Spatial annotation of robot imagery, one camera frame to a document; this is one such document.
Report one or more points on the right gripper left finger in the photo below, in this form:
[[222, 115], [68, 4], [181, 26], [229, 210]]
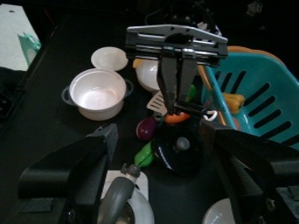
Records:
[[74, 172]]

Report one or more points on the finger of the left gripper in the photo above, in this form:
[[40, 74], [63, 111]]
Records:
[[187, 78], [169, 78]]

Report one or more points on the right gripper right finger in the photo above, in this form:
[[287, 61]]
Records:
[[253, 163]]

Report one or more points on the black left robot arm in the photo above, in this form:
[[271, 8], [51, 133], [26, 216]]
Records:
[[183, 11]]

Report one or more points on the green toy vegetable piece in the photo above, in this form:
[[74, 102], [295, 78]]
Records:
[[191, 93]]

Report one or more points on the white toy bowl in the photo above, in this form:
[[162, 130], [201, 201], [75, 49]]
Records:
[[147, 75]]

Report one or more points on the yellow orange toy fruit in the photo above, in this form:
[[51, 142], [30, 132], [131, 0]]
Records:
[[138, 62]]

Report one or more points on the small white toy dish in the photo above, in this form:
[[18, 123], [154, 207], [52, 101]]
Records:
[[108, 58]]

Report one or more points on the yellow toy pepper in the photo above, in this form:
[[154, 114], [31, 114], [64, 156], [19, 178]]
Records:
[[234, 102]]

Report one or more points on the purple toy eggplant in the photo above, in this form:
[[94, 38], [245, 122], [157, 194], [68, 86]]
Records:
[[146, 129]]

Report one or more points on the green toy pepper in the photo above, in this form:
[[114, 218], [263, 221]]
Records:
[[145, 156]]

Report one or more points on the white round toy plate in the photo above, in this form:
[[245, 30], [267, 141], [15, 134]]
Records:
[[219, 213]]

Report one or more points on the black pan lid grey knob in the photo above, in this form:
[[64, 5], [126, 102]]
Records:
[[175, 151]]

